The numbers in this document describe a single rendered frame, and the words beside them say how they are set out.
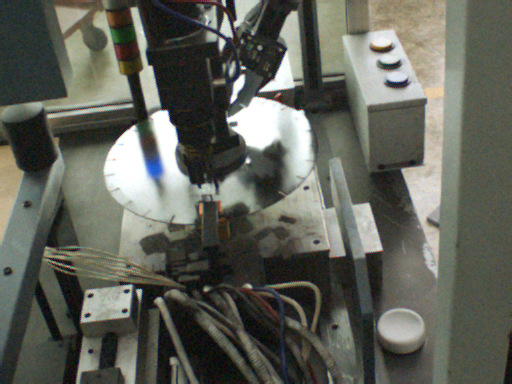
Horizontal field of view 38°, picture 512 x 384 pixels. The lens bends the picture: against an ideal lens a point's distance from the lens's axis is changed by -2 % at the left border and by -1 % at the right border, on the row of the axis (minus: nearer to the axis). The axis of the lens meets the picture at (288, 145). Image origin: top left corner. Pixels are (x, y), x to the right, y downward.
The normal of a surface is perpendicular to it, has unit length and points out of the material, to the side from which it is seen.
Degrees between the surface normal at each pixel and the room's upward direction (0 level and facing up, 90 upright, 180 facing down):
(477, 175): 90
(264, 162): 0
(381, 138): 90
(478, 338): 90
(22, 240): 0
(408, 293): 0
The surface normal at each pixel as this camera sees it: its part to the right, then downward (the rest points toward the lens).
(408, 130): 0.10, 0.56
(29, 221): -0.09, -0.82
